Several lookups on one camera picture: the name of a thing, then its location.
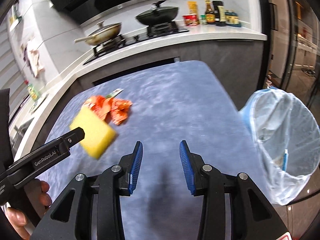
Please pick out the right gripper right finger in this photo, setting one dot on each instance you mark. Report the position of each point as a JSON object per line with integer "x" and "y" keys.
{"x": 252, "y": 215}

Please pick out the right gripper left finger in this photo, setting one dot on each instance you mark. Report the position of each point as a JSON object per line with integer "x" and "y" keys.
{"x": 92, "y": 202}

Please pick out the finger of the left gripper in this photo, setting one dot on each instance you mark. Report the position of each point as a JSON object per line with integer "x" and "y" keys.
{"x": 71, "y": 138}

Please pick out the yellow sponge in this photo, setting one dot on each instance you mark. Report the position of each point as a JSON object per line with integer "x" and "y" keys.
{"x": 98, "y": 134}

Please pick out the orange wrapper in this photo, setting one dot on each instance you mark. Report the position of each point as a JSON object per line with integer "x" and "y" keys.
{"x": 114, "y": 108}

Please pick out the small green sachet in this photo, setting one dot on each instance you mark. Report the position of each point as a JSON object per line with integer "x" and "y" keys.
{"x": 114, "y": 93}

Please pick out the trash bin with plastic liner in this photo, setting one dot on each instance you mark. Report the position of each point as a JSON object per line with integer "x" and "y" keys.
{"x": 286, "y": 136}

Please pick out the person's left hand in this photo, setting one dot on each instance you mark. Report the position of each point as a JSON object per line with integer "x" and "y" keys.
{"x": 28, "y": 205}

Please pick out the white plate on counter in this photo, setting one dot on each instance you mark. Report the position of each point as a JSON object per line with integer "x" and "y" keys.
{"x": 38, "y": 103}

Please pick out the green dish soap bottle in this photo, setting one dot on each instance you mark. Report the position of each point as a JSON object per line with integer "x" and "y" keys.
{"x": 34, "y": 94}

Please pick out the hanging pink dish towel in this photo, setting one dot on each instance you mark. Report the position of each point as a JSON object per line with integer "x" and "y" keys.
{"x": 31, "y": 56}

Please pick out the beige wok with lid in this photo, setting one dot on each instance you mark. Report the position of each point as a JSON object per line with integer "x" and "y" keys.
{"x": 103, "y": 34}

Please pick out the black gas stove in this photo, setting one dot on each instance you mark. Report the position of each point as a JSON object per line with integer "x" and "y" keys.
{"x": 120, "y": 41}

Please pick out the black wok with lid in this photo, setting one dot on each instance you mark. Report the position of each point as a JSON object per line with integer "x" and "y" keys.
{"x": 158, "y": 14}

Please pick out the red instant noodle cup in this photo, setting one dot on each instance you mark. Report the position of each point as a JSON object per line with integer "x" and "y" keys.
{"x": 190, "y": 20}

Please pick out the small green spice jar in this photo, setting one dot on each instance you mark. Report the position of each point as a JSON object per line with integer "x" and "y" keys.
{"x": 203, "y": 20}

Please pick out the yellow seasoning packet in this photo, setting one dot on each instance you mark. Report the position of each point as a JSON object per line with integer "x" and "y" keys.
{"x": 193, "y": 9}

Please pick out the brown sauce bottle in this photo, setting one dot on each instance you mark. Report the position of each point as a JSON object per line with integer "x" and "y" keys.
{"x": 209, "y": 13}

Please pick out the dark soy sauce bottle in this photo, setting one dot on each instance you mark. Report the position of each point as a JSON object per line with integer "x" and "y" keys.
{"x": 219, "y": 11}

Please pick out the teal condiment jar rack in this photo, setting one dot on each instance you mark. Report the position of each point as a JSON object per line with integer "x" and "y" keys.
{"x": 232, "y": 19}

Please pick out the glass sliding door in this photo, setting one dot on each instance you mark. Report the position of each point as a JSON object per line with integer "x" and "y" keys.
{"x": 291, "y": 52}

